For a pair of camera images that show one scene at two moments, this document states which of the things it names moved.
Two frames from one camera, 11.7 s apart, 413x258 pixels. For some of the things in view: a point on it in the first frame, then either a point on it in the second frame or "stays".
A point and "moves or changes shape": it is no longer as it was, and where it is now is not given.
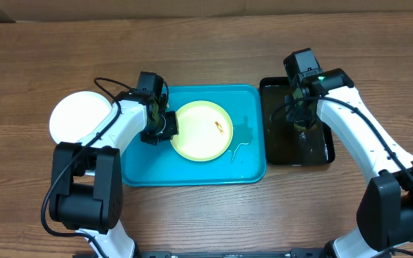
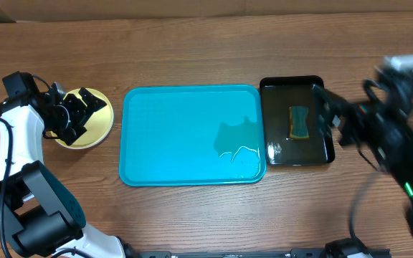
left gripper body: (163, 130) → (60, 120)
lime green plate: (205, 130) → (98, 126)
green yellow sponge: (313, 127) moves or changes shape
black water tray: (286, 142) stays
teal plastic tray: (244, 162) stays
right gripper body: (297, 117) → (358, 132)
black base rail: (241, 254) stays
